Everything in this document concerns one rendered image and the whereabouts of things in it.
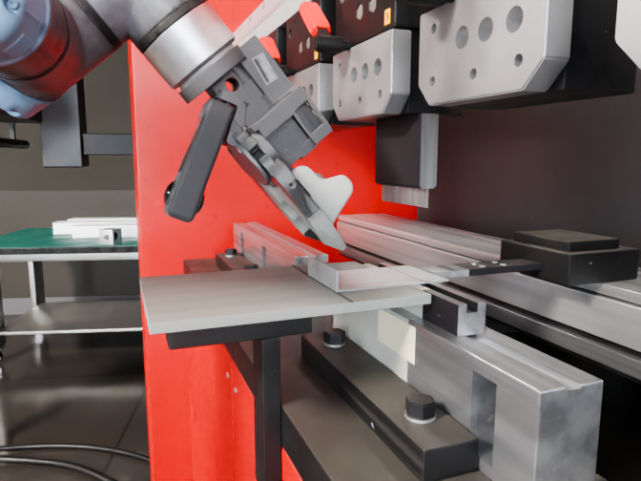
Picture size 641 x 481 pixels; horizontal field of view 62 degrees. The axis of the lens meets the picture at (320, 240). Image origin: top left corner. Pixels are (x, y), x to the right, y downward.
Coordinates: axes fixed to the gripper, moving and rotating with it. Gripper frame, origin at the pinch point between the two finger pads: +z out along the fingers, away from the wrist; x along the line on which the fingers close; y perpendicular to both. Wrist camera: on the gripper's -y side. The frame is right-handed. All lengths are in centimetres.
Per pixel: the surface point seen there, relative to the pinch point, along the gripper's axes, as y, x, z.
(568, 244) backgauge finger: 21.4, -4.7, 19.7
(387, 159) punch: 12.4, 2.6, -0.6
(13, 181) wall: -72, 380, -49
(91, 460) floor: -93, 154, 59
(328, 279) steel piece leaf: -2.3, -2.3, 2.8
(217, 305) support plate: -12.0, -5.0, -4.1
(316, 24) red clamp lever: 16.8, 7.6, -16.5
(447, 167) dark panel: 50, 66, 34
